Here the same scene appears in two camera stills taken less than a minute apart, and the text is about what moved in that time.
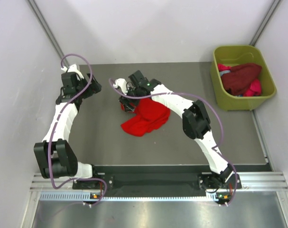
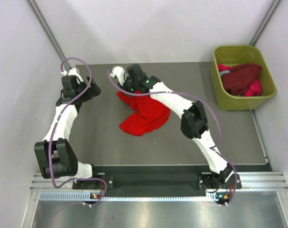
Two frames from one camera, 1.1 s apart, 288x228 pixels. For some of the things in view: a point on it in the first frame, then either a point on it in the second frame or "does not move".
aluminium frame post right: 272,10 does not move
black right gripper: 126,102 → 126,78
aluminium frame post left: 46,26 does not move
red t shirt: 150,115 does not move
